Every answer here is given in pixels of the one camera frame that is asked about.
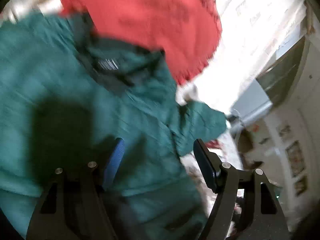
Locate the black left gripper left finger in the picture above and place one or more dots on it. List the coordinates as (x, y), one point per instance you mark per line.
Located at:
(73, 207)

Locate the dark green puffer jacket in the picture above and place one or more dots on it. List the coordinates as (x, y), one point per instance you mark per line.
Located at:
(67, 95)

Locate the floral red white blanket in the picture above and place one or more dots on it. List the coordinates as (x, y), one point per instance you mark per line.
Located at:
(224, 180)

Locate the grey window sill ledge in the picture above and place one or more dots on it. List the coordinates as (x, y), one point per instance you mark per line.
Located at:
(252, 105)

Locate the cream embroidered quilt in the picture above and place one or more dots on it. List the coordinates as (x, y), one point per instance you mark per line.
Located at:
(250, 32)

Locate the red heart ruffled pillow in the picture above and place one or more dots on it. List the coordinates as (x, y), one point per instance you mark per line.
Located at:
(189, 31)

